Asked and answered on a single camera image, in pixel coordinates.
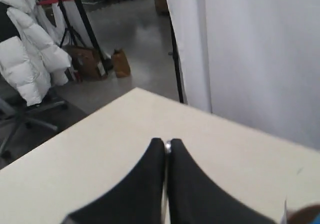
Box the brown wooden plate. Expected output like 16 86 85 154
287 204 320 224

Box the black curtain stand pole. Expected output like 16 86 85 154
169 18 185 104

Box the grey office chair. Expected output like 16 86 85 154
0 77 69 160

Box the white puffer jacket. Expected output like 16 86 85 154
0 0 72 106

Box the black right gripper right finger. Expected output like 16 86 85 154
168 139 273 224

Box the black tripod stand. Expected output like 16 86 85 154
58 0 113 76

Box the white backdrop curtain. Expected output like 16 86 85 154
167 0 320 149

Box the small brown paper bag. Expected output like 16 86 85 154
111 49 131 78

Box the silver table knife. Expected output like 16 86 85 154
161 141 171 224

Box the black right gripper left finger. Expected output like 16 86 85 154
65 138 165 224

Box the brown cardboard box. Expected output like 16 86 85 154
64 45 108 81

